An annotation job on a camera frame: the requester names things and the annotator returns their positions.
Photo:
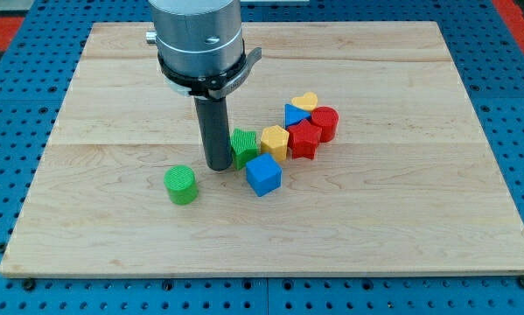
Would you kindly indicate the green star block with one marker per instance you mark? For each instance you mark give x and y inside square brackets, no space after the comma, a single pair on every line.
[244,147]

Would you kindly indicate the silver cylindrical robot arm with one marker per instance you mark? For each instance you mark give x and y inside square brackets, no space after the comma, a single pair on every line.
[198,38]

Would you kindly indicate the red star block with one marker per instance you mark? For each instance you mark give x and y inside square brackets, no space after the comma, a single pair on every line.
[304,139]

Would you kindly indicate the blue triangle block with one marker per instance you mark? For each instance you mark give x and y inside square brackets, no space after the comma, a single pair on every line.
[294,115]

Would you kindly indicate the blue cube block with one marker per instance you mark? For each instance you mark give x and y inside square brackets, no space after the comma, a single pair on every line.
[263,174]

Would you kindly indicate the yellow hexagon block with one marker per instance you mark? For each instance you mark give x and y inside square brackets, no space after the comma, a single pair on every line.
[274,140]

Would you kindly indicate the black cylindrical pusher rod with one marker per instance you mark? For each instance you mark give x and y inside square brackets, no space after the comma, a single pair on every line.
[214,131]

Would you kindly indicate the yellow heart block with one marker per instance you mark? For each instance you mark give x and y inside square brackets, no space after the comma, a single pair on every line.
[308,101]

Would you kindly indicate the red cylinder block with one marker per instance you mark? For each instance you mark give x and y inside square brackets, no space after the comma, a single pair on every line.
[327,119]

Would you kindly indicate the green cylinder block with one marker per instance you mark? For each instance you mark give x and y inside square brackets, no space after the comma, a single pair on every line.
[181,185]

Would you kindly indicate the light wooden board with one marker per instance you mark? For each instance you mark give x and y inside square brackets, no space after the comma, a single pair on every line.
[408,187]

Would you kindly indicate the black clamp with metal bracket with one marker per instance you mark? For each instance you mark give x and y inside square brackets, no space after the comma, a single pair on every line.
[212,87]

